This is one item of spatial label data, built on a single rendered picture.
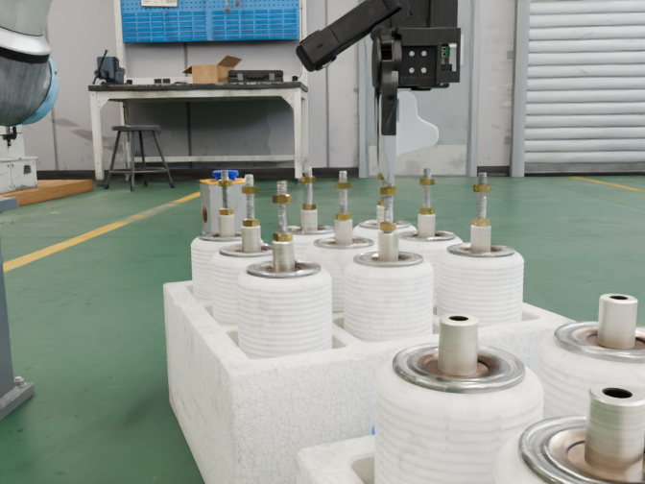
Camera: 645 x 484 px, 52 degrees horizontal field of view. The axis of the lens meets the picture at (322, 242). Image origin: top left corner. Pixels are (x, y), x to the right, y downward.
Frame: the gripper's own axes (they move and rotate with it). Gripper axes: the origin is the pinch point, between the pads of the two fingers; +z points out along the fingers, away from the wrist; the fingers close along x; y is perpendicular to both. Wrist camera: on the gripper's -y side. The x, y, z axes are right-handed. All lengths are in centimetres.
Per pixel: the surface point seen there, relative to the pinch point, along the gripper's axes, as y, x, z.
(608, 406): 4.6, -44.5, 6.8
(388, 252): 0.5, -1.0, 8.5
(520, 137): 161, 479, 3
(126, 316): -49, 69, 35
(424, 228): 6.8, 14.4, 8.3
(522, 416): 3.8, -36.4, 10.8
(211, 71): -89, 456, -52
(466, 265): 9.1, 0.4, 10.3
